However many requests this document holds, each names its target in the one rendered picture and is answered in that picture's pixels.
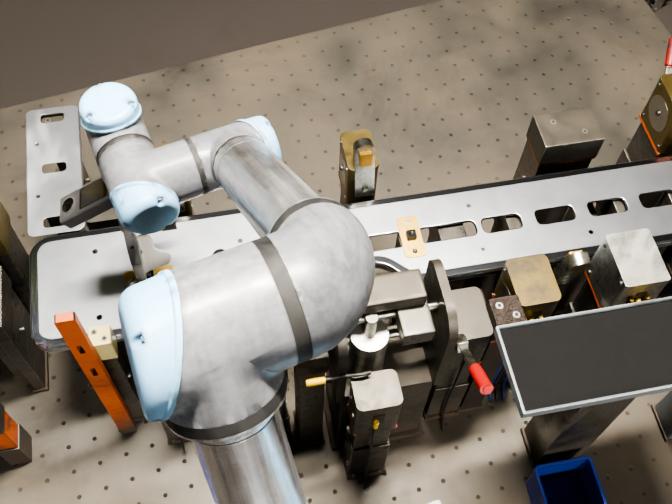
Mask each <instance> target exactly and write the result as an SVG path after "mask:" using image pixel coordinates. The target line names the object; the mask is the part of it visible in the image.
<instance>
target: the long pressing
mask: <svg viewBox="0 0 672 504"><path fill-rule="evenodd" d="M665 191H672V156H665V157H659V158H652V159H645V160H639V161H632V162H625V163H619V164H612V165H605V166H599V167H592V168H585V169H579V170H572V171H565V172H559V173H552V174H545V175H539V176H532V177H525V178H519V179H512V180H505V181H499V182H492V183H485V184H479V185H472V186H465V187H459V188H452V189H445V190H439V191H432V192H425V193H419V194H412V195H405V196H399V197H392V198H385V199H379V200H372V201H365V202H359V203H352V204H345V205H344V206H345V207H346V208H347V209H348V210H349V211H351V212H352V213H353V214H354V215H355V216H356V217H357V218H358V220H359V221H360V222H361V223H362V225H363V226H364V228H365V229H366V231H367V234H368V236H369V237H376V236H382V235H389V234H395V233H398V234H399V230H398V227H397V223H396V220H397V218H402V217H409V216H416V217H417V221H418V224H419V228H420V230H422V229H427V228H434V227H440V226H447V225H453V224H459V223H466V222H471V223H473V224H474V226H475V229H476V234H475V235H473V236H466V237H460V238H454V239H447V240H441V241H435V242H428V243H424V242H423V243H424V246H425V250H426V255H425V256H421V257H414V258H406V257H405V254H404V250H403V246H401V247H396V248H390V249H384V250H377V251H374V257H375V268H378V269H383V270H386V271H388V272H390V273H392V272H398V271H405V270H411V269H417V268H418V269H420V271H421V274H422V278H423V281H424V277H425V273H426V269H427V265H428V261H429V260H433V259H440V260H441V261H442V263H443V265H444V268H445V272H446V275H447V279H448V282H450V281H456V280H462V279H468V278H474V277H481V276H487V275H493V274H499V273H502V271H503V268H504V266H505V263H506V261H507V260H508V259H511V258H517V257H523V256H529V255H535V254H544V255H546V256H547V258H548V260H549V263H550V265H554V264H559V263H560V262H561V261H562V260H563V259H564V257H565V256H566V255H567V254H568V253H569V252H572V251H578V250H582V251H587V252H588V255H589V259H591V258H593V256H594V255H595V253H596V251H597V249H598V248H599V246H600V244H601V243H602V241H603V239H604V238H605V236H606V235H607V234H613V233H620V232H626V231H632V230H638V229H645V228H648V229H649V230H650V232H651V234H652V237H653V239H654V241H655V243H656V246H657V248H658V247H664V246H670V245H672V204H670V205H663V206H657V207H651V208H645V207H644V206H643V205H642V204H641V201H640V199H639V197H640V196H641V195H646V194H653V193H659V192H665ZM614 199H621V200H623V201H624V203H625V205H626V208H627V210H626V211H625V212H619V213H613V214H606V215H600V216H593V215H591V213H590V211H589V209H588V204H589V203H595V202H601V201H607V200H614ZM467 204H470V205H471V207H470V208H468V207H467V206H466V205H467ZM562 207H569V208H571V209H572V211H573V213H574V216H575V218H574V219H573V220H568V221H562V222H555V223H549V224H540V223H538V221H537V219H536V216H535V213H536V212H537V211H543V210H550V209H556V208H562ZM511 215H516V216H518V217H519V218H520V221H521V224H522V226H521V227H520V228H517V229H511V230H505V231H498V232H492V233H487V232H485V231H484V229H483V226H482V221H483V220H485V219H492V218H498V217H504V216H511ZM175 221H176V225H177V229H175V230H169V231H162V230H161V231H159V232H156V233H152V234H148V235H150V236H151V238H152V240H153V244H154V246H155V247H156V248H158V249H162V250H165V251H168V252H169V253H170V255H171V260H170V262H169V263H168V264H166V265H172V266H173V269H175V268H178V267H180V266H183V265H186V264H189V263H191V262H194V261H197V260H200V259H202V258H205V257H208V256H211V255H212V254H213V253H214V251H215V250H217V249H224V250H227V249H230V248H233V247H236V246H238V245H241V244H244V243H247V242H249V241H253V240H256V239H258V238H260V237H259V236H258V234H257V233H256V232H255V230H254V229H253V228H252V226H251V225H250V224H249V222H248V221H247V220H246V218H245V217H244V216H243V214H242V213H241V212H240V210H239V209H231V210H224V211H217V212H211V213H204V214H197V215H190V216H184V217H177V219H176V220H175ZM589 230H592V231H593V234H590V233H589V232H588V231H589ZM238 239H242V240H243V241H242V242H241V243H239V242H238ZM481 248H484V249H485V250H484V251H482V250H481ZM95 249H96V250H98V253H96V254H93V253H92V251H93V250H95ZM131 270H133V268H132V265H131V263H130V259H129V255H128V252H127V248H126V243H125V239H124V233H122V232H121V229H120V226H116V227H109V228H103V229H96V230H89V231H82V232H76V233H69V234H62V235H55V236H50V237H46V238H44V239H42V240H40V241H39V242H37V243H36V244H35V245H34V247H33V248H32V250H31V252H30V256H29V274H30V328H31V338H32V341H33V342H34V344H35V345H36V346H37V347H38V348H39V349H41V350H43V351H46V352H59V351H65V350H70V349H69V347H68V346H67V344H66V342H65V341H64V339H63V337H62V336H61V334H60V333H59V331H58V329H57V328H56V326H55V324H54V315H55V314H60V313H66V312H75V313H76V314H77V316H78V318H79V320H80V322H81V324H82V325H83V327H84V329H85V331H86V333H87V335H88V328H89V327H94V326H100V325H106V324H110V326H111V328H112V330H113V332H114V334H115V337H116V339H117V342H120V341H124V338H123V333H122V329H121V324H120V318H119V313H118V302H119V299H120V296H121V295H122V293H123V292H124V286H125V276H124V274H125V272H126V271H131ZM98 315H102V319H101V320H97V316H98Z"/></svg>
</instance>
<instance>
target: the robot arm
mask: <svg viewBox="0 0 672 504"><path fill-rule="evenodd" d="M79 113H80V117H81V125H82V127H83V129H84V130H85V132H86V135H87V138H88V141H89V143H90V146H91V149H92V151H93V154H94V157H95V160H96V163H97V166H98V169H99V172H100V175H101V177H100V178H98V179H96V180H94V181H92V182H90V183H89V184H87V185H85V186H83V187H81V188H79V189H77V190H75V191H73V192H71V193H70V194H68V195H66V196H64V197H62V198H61V199H60V223H61V224H63V225H65V226H67V227H68V228H74V227H76V226H78V225H80V224H82V223H84V222H86V221H88V220H90V219H92V218H93V217H95V216H97V215H99V214H101V213H103V212H105V211H107V210H109V209H111V208H113V207H114V209H115V210H116V213H117V216H118V222H119V225H120V229H121V232H122V233H124V239H125V243H126V248H127V252H128V255H129V259H130V263H131V265H132V268H133V271H134V274H135V276H136V278H137V279H138V280H139V281H140V282H139V283H137V284H134V285H132V286H130V287H128V288H127V289H126V290H125V291H124V292H123V293H122V295H121V296H120V299H119V302H118V313H119V318H120V324H121V329H122V333H123V338H124V342H125V346H126V350H127V355H128V359H129V363H130V366H131V370H132V374H133V378H134V382H135V386H136V390H137V393H138V397H139V401H140V404H141V407H142V411H143V414H144V416H145V418H146V420H147V421H149V422H156V421H159V422H164V421H165V422H166V425H167V426H168V427H169V428H170V430H171V431H172V432H173V433H174V434H176V435H177V436H179V437H181V438H183V439H186V440H189V441H191V442H192V444H193V447H194V450H195V452H196V455H197V458H198V460H199V463H200V465H201V468H202V471H203V473H204V476H205V479H206V481H207V484H208V486H209V489H210V492H211V494H212V497H213V500H214V502H215V504H307V502H306V499H305V495H304V492H303V489H302V485H301V482H300V479H299V475H298V472H297V468H296V465H295V462H294V458H293V455H292V452H291V448H290V445H289V442H288V438H287V435H286V431H285V428H284V425H283V421H282V418H281V415H280V411H279V408H280V407H281V405H282V404H283V402H284V400H285V397H286V394H287V390H288V380H287V375H286V372H285V370H286V369H288V368H291V367H293V366H296V365H298V364H301V363H303V362H305V361H308V360H310V359H313V358H315V357H317V356H320V355H322V354H324V353H325V352H327V351H329V350H331V349H333V348H334V347H335V346H337V345H338V344H339V343H340V342H341V341H342V340H343V339H344V338H346V337H347V336H348V335H349V334H350V333H351V331H352V330H353V329H354V328H355V326H356V325H357V323H358V322H359V320H360V319H361V317H362V315H363V313H364V311H365V310H366V308H367V305H368V303H369V300H370V296H371V293H372V289H373V286H374V279H375V257H374V250H373V247H372V243H371V240H370V238H369V236H368V234H367V231H366V229H365V228H364V226H363V225H362V223H361V222H360V221H359V220H358V218H357V217H356V216H355V215H354V214H353V213H352V212H351V211H349V210H348V209H347V208H346V207H345V206H344V205H342V204H341V203H339V202H337V201H335V200H332V199H329V198H324V197H319V196H318V195H317V194H316V193H315V192H314V191H313V190H312V189H311V188H310V187H309V186H308V185H307V184H306V183H305V182H304V181H303V180H302V179H300V178H299V177H298V176H297V175H296V174H295V173H294V172H293V171H292V170H291V169H290V168H289V167H288V166H287V165H286V164H285V163H284V162H283V161H282V155H281V150H280V146H279V142H278V139H277V136H276V134H275V131H274V129H273V128H272V127H271V124H270V122H269V121H268V120H267V119H266V118H265V117H263V116H255V117H251V118H248V119H239V120H236V121H234V122H233V123H231V124H228V125H225V126H222V127H219V128H216V129H213V130H210V131H207V132H203V133H200V134H197V135H194V136H191V137H188V138H185V139H183V140H180V141H176V142H173V143H170V144H167V145H164V146H161V147H158V148H155V146H154V144H153V142H152V140H151V138H150V135H149V133H148V130H147V128H146V126H145V123H144V121H143V118H142V114H141V113H142V108H141V106H140V104H139V103H138V101H137V98H136V95H135V94H134V92H133V91H132V90H131V89H130V88H129V87H127V86H125V85H123V84H120V83H115V82H106V83H103V84H101V83H100V84H98V85H95V86H93V87H92V88H90V89H89V90H87V91H86V92H85V93H84V94H83V96H82V97H81V99H80V102H79ZM222 188H223V189H224V190H225V192H226V193H227V194H228V196H229V197H230V198H231V200H232V201H233V202H234V204H235V205H236V206H237V208H238V209H239V210H240V212H241V213H242V214H243V216H244V217H245V218H246V220H247V221H248V222H249V224H250V225H251V226H252V228H253V229H254V230H255V232H256V233H257V234H258V236H259V237H260V238H258V239H256V240H253V241H249V242H247V243H244V244H241V245H238V246H236V247H233V248H230V249H227V250H224V251H222V252H219V253H216V254H213V255H211V256H208V257H205V258H202V259H200V260H197V261H194V262H191V263H189V264H186V265H183V266H180V267H178V268H175V269H172V270H167V269H166V270H162V271H160V272H159V273H158V274H157V275H156V276H154V277H151V278H149V279H147V277H146V273H147V272H149V271H151V270H154V269H156V268H159V267H161V266H163V265H166V264H168V263H169V262H170V260H171V255H170V253H169V252H168V251H165V250H162V249H158V248H156V247H155V246H154V244H153V240H152V238H151V236H150V235H148V234H152V233H156V232H159V231H161V230H162V231H169V230H175V229H177V225H176V221H175V220H176V219H177V217H178V215H179V212H180V206H179V203H181V202H184V201H187V200H190V199H193V198H196V197H199V196H202V195H204V194H207V193H210V192H213V191H216V190H219V189H222ZM136 234H140V235H138V236H137V235H136ZM139 241H140V244H141V248H142V252H141V250H140V244H139Z"/></svg>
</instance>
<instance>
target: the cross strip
mask: <svg viewBox="0 0 672 504"><path fill-rule="evenodd" d="M53 113H63V114H64V119H63V120H62V121H57V122H50V123H41V122H40V117H41V116H42V115H45V114H53ZM36 143H39V145H38V146H35V144H36ZM59 162H65V163H66V170H65V171H61V172H54V173H47V174H44V173H42V166H43V165H45V164H52V163H59ZM26 173H27V230H28V234H29V235H30V236H32V237H36V236H43V235H49V234H56V233H63V232H70V231H76V230H81V229H82V228H83V227H84V226H85V225H86V222H84V223H82V224H80V225H78V226H76V227H74V228H68V227H67V226H65V225H64V226H57V227H50V228H45V227H44V226H43V221H44V219H45V218H50V217H57V216H60V199H61V198H62V197H64V196H66V195H68V194H70V193H71V192H73V191H75V190H77V189H79V188H81V187H83V186H84V179H83V162H82V145H81V128H80V114H79V111H78V107H77V106H75V105H69V106H62V107H54V108H46V109H39V110H31V111H29V112H27V113H26ZM37 195H40V198H36V196H37Z"/></svg>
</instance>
